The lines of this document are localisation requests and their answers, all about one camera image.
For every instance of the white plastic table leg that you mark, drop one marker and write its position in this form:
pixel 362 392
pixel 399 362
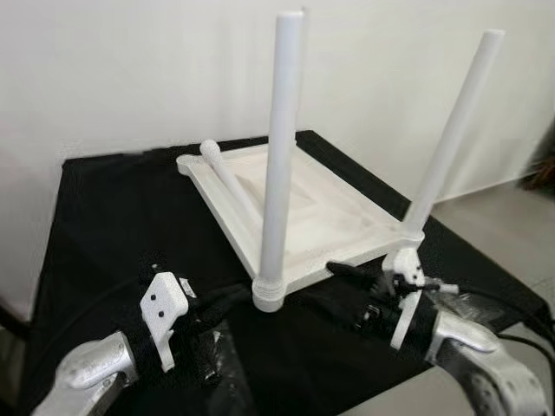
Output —
pixel 282 130
pixel 455 130
pixel 227 182

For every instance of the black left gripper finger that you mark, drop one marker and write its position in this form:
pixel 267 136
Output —
pixel 230 299

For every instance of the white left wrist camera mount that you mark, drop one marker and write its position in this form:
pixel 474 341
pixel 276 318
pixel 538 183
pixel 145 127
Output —
pixel 163 303

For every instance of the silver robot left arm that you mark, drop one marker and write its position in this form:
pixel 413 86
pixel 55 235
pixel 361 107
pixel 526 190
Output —
pixel 87 368

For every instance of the dark brown wooden furniture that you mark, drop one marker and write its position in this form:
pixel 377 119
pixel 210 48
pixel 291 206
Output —
pixel 542 165

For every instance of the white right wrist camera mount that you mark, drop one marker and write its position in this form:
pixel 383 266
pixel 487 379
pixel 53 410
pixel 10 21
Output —
pixel 403 260

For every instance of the small clear plastic bag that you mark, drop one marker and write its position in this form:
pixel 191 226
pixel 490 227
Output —
pixel 230 373

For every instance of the white plastic children table top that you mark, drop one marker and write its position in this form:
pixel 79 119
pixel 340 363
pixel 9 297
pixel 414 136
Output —
pixel 338 217

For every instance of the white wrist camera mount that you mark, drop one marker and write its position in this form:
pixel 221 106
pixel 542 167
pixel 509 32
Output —
pixel 403 260
pixel 163 303

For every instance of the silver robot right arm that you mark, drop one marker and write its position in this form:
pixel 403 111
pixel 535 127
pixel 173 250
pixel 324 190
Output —
pixel 477 364

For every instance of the black tablecloth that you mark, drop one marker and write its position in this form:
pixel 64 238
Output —
pixel 113 225

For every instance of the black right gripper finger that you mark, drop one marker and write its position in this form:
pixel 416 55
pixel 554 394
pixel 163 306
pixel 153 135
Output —
pixel 362 319
pixel 354 273

